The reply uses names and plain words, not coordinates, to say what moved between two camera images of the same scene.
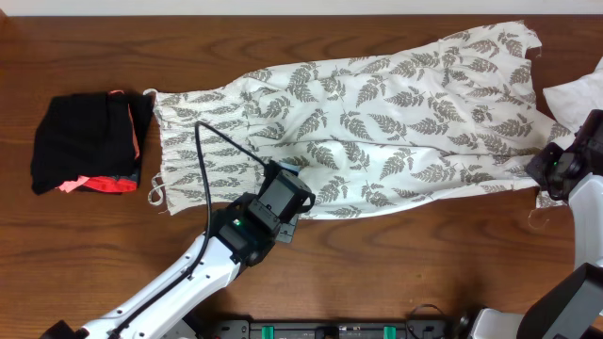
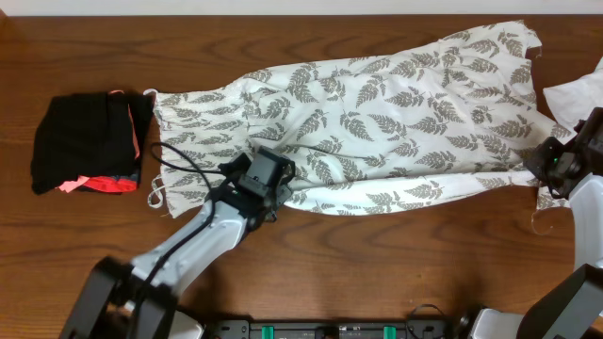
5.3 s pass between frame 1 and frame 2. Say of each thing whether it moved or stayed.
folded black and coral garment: stayed
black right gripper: stayed
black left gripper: moved
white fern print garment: stayed
